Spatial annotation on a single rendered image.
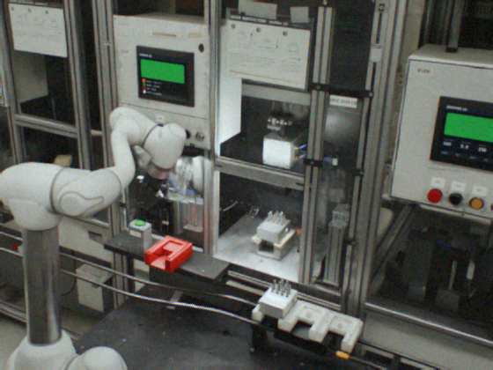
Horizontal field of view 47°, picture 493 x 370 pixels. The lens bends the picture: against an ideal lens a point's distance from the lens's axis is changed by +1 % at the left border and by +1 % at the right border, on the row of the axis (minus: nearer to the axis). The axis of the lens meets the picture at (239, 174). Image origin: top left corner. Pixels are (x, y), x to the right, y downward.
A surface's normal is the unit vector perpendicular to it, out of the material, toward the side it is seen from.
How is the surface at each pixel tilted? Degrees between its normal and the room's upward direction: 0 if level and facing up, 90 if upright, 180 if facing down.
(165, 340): 0
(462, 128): 90
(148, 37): 90
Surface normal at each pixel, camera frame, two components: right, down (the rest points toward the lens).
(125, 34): -0.47, 0.33
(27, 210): -0.18, 0.39
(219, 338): 0.03, -0.92
